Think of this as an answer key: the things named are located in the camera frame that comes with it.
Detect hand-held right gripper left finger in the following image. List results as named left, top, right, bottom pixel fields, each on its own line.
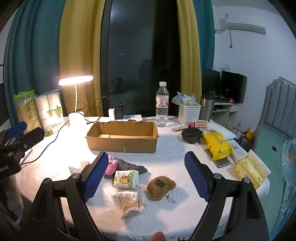
left=23, top=152, right=111, bottom=241

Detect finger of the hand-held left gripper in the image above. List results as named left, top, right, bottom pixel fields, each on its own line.
left=14, top=127, right=45, bottom=153
left=0, top=121, right=28, bottom=142

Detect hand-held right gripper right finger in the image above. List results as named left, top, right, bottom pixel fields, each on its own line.
left=184, top=151, right=270, bottom=241

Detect pink plush toy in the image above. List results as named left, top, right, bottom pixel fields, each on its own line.
left=104, top=155, right=119, bottom=176

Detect duck print tissue packet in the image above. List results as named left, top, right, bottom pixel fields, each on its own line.
left=113, top=170, right=139, bottom=189

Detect brown fuzzy pouch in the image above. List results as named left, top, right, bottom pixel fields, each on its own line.
left=147, top=176, right=177, bottom=205

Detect cardboard box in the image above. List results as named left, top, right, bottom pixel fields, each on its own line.
left=85, top=120, right=159, bottom=154

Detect person's left forearm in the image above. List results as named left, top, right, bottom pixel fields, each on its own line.
left=0, top=173, right=25, bottom=230

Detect green topped plastic bag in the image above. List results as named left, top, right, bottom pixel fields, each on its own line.
left=13, top=90, right=43, bottom=128

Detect grey smartphone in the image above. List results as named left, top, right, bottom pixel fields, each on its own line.
left=206, top=148, right=231, bottom=168

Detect paper cups package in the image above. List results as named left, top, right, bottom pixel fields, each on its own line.
left=35, top=89, right=65, bottom=136

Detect grey dotted sock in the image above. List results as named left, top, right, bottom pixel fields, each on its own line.
left=113, top=157, right=148, bottom=179

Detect white textured tablecloth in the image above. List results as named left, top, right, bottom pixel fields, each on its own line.
left=0, top=115, right=271, bottom=241

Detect yellow wet wipes pack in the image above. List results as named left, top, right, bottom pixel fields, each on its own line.
left=202, top=131, right=233, bottom=161

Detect black round pouch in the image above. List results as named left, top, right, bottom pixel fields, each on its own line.
left=181, top=127, right=202, bottom=144

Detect bag of cotton swabs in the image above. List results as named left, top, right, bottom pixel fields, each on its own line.
left=111, top=191, right=148, bottom=218

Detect white lamp base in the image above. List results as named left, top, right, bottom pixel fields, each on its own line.
left=58, top=75, right=94, bottom=131

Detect white papers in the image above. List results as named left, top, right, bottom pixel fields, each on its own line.
left=221, top=128, right=248, bottom=159

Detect dotted sticker card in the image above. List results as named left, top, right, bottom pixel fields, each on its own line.
left=195, top=120, right=208, bottom=131

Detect white plastic basket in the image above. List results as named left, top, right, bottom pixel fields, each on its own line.
left=178, top=102, right=201, bottom=126

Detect steel tumbler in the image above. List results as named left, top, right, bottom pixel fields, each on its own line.
left=199, top=94, right=215, bottom=122

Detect white side desk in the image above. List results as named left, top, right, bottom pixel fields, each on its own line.
left=211, top=102, right=238, bottom=127

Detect green bed sheet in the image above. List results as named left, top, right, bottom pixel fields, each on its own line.
left=252, top=126, right=292, bottom=202

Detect clear water bottle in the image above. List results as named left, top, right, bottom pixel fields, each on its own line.
left=156, top=82, right=169, bottom=127

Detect blue white packets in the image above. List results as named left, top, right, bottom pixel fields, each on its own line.
left=172, top=91, right=197, bottom=106

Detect teal curtain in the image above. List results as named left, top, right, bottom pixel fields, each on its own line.
left=5, top=0, right=65, bottom=126
left=193, top=0, right=215, bottom=70

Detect blue printed blanket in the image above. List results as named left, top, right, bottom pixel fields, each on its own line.
left=269, top=139, right=296, bottom=233

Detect black monitor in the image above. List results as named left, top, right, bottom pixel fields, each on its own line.
left=202, top=68, right=221, bottom=96
left=221, top=71, right=247, bottom=104

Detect grey padded headboard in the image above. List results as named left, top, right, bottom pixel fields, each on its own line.
left=255, top=76, right=296, bottom=141

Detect yellow curtain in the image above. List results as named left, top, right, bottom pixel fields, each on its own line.
left=177, top=0, right=201, bottom=102
left=59, top=0, right=105, bottom=116

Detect dark window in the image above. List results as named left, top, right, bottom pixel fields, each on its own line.
left=100, top=0, right=181, bottom=117

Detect white air conditioner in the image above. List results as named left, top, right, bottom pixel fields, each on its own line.
left=218, top=18, right=266, bottom=35

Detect black lamp cable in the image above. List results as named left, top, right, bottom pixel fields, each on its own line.
left=20, top=119, right=70, bottom=165

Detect black charger cable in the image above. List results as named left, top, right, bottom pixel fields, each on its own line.
left=76, top=96, right=121, bottom=117

